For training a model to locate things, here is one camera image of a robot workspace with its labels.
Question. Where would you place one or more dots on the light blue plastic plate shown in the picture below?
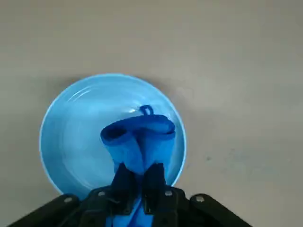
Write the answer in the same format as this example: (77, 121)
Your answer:
(71, 142)

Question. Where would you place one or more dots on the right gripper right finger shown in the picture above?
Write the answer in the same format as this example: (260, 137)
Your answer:
(175, 208)

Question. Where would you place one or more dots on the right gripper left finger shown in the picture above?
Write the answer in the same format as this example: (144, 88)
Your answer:
(94, 208)

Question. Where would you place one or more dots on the blue cloth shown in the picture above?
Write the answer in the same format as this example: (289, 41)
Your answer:
(132, 146)

